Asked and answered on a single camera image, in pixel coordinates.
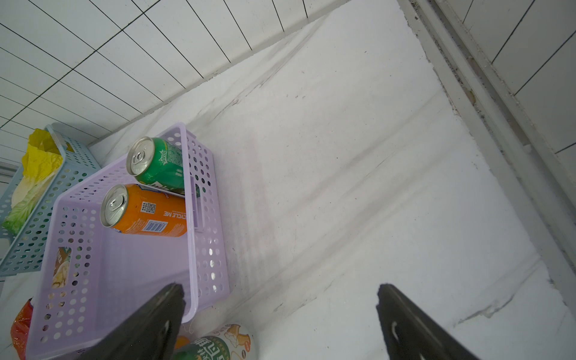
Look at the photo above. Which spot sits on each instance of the green soup mix packet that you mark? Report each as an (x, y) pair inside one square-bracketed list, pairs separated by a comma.
[(61, 268)]

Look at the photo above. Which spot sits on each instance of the orange Fanta can back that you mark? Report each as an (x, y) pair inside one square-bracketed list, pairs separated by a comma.
[(136, 210)]

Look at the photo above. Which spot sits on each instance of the green Sprite can back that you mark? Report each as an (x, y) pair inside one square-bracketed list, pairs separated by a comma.
[(155, 162)]

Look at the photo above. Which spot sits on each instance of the red snack packet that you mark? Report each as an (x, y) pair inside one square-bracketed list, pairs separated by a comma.
[(19, 332)]

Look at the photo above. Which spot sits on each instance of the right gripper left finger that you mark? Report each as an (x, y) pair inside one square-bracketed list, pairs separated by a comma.
[(149, 333)]

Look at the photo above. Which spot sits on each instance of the yellow napa cabbage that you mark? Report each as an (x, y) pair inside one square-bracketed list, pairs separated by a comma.
[(41, 160)]

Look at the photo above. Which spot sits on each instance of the orange Schweppes can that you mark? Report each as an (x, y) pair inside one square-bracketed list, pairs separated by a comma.
[(181, 341)]

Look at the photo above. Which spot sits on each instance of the blue plastic basket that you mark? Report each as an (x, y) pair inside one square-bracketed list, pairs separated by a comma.
[(27, 247)]

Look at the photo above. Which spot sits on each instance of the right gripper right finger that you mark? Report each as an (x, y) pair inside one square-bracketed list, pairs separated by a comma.
[(409, 333)]

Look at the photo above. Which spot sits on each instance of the green gold-top can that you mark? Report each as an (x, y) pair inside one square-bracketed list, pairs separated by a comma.
[(230, 341)]

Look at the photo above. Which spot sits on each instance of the purple plastic basket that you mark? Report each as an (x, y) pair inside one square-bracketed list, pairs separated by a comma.
[(112, 274)]

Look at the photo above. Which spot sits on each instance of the green lettuce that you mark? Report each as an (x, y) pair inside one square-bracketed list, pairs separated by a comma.
[(18, 216)]

